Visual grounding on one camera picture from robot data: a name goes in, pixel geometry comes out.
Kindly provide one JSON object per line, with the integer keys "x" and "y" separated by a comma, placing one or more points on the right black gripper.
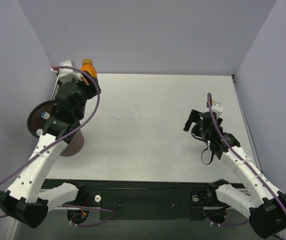
{"x": 195, "y": 117}

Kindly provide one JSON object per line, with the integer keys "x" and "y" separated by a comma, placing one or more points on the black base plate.
{"x": 147, "y": 200}

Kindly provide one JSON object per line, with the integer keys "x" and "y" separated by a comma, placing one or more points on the brown round bin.
{"x": 56, "y": 126}

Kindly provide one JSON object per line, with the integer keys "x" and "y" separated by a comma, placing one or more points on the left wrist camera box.
{"x": 67, "y": 75}

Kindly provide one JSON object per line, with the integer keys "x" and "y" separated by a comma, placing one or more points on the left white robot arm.
{"x": 23, "y": 200}

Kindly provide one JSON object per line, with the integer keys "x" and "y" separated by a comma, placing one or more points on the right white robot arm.
{"x": 264, "y": 205}

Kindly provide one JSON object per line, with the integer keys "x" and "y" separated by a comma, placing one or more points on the aluminium table edge rail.
{"x": 252, "y": 144}

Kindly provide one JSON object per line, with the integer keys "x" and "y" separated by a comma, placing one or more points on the small orange bottle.
{"x": 87, "y": 66}

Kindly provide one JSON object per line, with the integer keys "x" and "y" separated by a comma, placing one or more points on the clear plastic bottle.
{"x": 39, "y": 132}

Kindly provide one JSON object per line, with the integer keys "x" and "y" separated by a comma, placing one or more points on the blue label tea bottle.
{"x": 45, "y": 115}

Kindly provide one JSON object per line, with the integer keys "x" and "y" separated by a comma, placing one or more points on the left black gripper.
{"x": 90, "y": 86}

